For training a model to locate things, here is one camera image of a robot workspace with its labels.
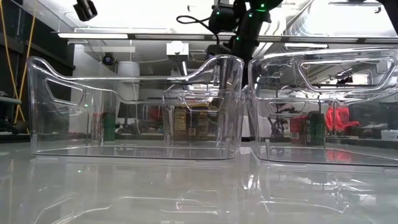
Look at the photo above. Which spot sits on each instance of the white cylinder container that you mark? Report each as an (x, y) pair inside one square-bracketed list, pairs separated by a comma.
[(128, 70)]

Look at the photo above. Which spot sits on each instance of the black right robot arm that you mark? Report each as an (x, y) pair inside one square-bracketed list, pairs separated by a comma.
[(248, 25)]

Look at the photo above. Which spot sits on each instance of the red bundle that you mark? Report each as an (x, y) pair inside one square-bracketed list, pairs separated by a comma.
[(340, 118)]

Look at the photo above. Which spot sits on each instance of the white wall box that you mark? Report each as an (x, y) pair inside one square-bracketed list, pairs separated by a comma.
[(177, 48)]

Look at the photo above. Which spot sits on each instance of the yellow lid spice jar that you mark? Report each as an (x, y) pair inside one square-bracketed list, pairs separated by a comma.
[(202, 123), (180, 123)]

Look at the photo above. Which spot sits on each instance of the black lid spice tin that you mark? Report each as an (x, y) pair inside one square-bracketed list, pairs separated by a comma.
[(315, 129)]

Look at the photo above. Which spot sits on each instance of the wide clear plastic bin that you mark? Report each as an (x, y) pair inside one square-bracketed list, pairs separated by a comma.
[(133, 152)]

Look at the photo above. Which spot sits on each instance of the red lid spice tin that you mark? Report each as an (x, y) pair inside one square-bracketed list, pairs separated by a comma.
[(97, 119), (297, 126)]

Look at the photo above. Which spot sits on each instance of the green box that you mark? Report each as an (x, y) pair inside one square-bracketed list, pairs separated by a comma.
[(109, 127)]

